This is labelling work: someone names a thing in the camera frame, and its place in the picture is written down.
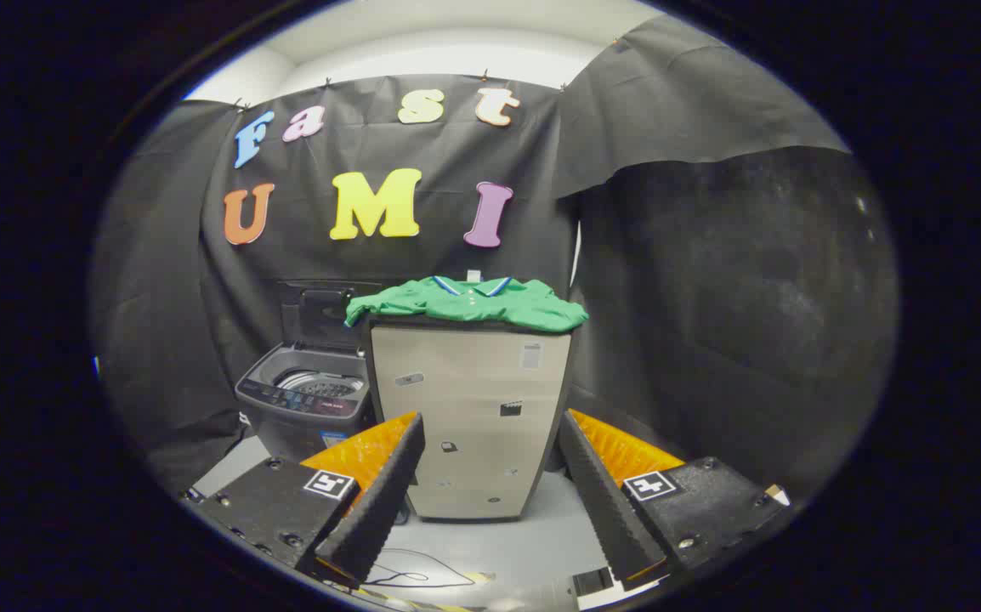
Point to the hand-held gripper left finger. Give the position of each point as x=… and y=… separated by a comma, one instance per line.
x=380, y=501

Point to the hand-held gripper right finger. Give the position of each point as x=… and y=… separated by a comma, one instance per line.
x=605, y=501

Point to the grey washing machine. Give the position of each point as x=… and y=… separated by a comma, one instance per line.
x=303, y=399

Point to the dark washing machine lid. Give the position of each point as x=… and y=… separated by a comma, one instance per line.
x=320, y=314

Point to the green polo shirt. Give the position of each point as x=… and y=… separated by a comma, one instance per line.
x=490, y=304

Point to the beige cabinet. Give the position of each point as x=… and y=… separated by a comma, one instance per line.
x=473, y=408

